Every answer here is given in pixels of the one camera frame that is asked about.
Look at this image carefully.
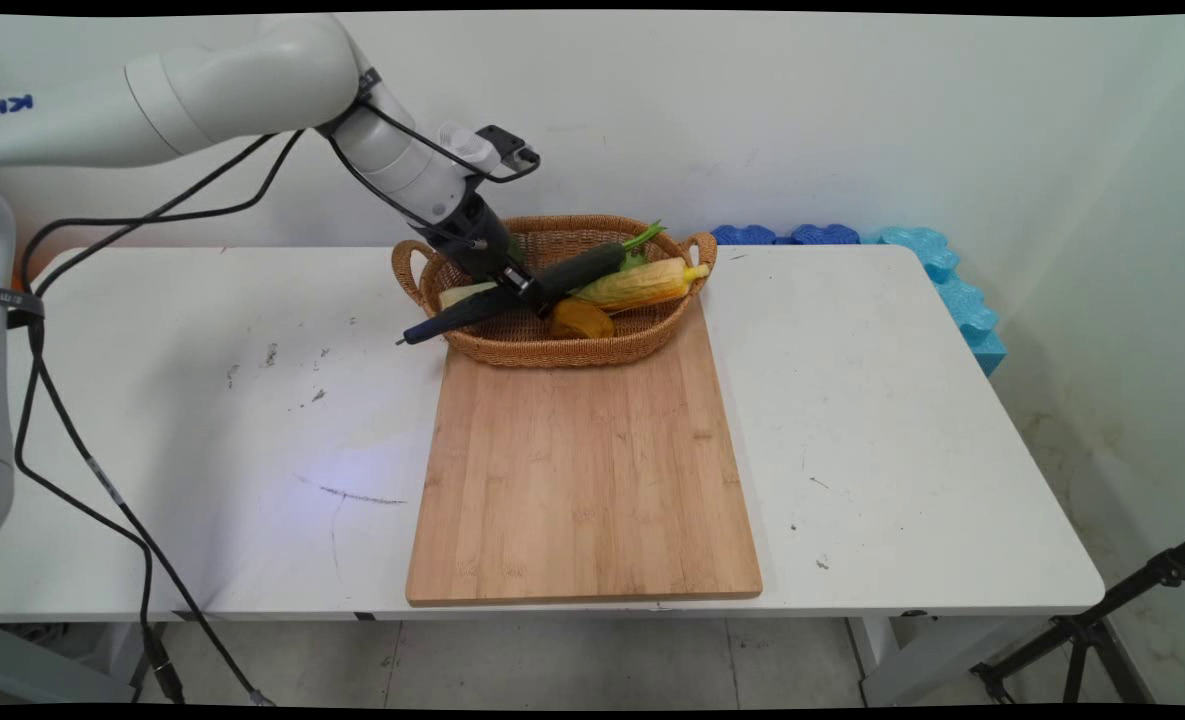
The orange object behind table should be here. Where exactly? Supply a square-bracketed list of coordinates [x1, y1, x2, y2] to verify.
[12, 246, 75, 291]

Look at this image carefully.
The long black cable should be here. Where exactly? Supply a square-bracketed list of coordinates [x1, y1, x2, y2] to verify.
[12, 128, 308, 707]

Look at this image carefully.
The long black toy vegetable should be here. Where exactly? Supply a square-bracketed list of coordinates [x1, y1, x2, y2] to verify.
[397, 222, 667, 347]

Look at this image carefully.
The yellow toy corn cob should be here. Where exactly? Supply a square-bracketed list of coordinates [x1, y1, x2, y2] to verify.
[570, 257, 711, 313]

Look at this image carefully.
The grey table base frame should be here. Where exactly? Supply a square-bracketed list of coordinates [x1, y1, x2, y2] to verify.
[0, 622, 168, 705]

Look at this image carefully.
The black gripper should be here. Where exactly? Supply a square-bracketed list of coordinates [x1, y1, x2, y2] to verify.
[437, 193, 565, 319]

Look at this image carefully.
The orange toy pumpkin slice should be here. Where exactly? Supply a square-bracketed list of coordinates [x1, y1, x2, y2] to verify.
[549, 299, 615, 341]

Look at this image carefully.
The wooden cutting board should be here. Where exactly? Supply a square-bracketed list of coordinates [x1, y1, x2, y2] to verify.
[406, 296, 764, 608]

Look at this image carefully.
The black tripod stand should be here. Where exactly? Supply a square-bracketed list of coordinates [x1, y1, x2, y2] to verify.
[970, 533, 1185, 705]

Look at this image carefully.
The white toy radish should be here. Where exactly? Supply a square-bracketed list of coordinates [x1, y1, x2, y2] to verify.
[438, 281, 501, 312]

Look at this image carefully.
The black strap on arm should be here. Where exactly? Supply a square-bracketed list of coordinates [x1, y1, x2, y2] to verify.
[0, 287, 46, 330]

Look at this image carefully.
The woven wicker basket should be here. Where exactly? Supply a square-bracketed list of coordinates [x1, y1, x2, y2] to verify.
[392, 215, 719, 369]

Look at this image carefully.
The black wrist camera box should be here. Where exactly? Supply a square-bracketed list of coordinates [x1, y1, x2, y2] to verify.
[475, 124, 542, 183]

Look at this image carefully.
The short black camera cable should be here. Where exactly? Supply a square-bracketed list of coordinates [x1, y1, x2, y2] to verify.
[327, 68, 543, 251]

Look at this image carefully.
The light blue foam mat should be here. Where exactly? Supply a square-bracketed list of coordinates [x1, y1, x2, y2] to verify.
[860, 227, 1008, 377]

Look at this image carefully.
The white table leg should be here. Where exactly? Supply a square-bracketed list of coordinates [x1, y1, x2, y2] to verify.
[845, 614, 1043, 707]

